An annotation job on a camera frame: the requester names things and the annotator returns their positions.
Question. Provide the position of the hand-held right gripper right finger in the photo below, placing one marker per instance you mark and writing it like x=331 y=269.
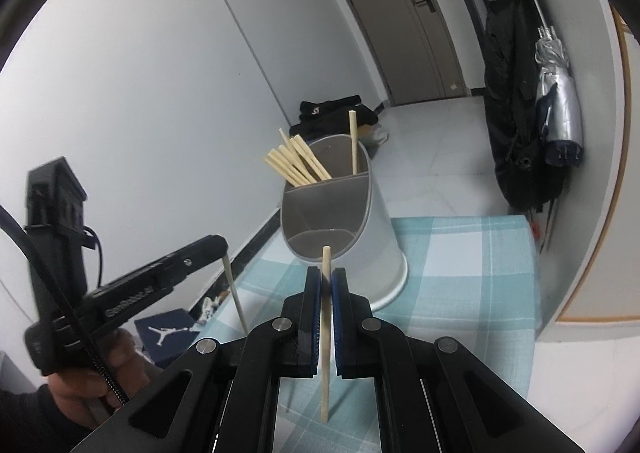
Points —
x=341 y=318

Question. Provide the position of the white grey utensil holder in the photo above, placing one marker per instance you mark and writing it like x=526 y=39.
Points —
x=370 y=243

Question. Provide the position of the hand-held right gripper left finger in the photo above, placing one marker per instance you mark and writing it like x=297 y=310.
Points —
x=315 y=318

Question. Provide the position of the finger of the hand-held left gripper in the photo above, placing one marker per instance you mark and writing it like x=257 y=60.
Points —
x=195 y=255

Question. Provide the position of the silver folded umbrella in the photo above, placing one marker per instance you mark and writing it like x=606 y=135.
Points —
x=560 y=98

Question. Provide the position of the bundle of wooden chopsticks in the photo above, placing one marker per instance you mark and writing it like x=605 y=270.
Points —
x=295 y=163

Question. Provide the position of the black jacket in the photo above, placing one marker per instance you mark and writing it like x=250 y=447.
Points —
x=510 y=108

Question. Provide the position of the dark blue shoe box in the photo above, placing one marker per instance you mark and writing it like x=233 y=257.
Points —
x=162 y=335

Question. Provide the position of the person's left hand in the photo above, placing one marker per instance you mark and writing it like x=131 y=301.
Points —
x=80 y=383

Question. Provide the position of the small red object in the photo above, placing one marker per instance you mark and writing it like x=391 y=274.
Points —
x=536 y=231

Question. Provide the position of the black bag on floor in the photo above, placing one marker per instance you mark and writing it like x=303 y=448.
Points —
x=325 y=113

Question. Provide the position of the grey entrance door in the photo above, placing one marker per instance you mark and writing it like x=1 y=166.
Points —
x=395 y=23

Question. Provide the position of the person's left forearm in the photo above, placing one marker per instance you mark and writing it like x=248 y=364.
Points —
x=25 y=420

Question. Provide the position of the beige cardboard box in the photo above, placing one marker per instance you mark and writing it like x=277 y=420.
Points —
x=375 y=137

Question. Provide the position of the white brown shoe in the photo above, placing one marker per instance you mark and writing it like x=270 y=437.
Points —
x=209 y=309

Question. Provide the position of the teal plaid tablecloth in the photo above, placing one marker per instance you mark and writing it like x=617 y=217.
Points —
x=450 y=283

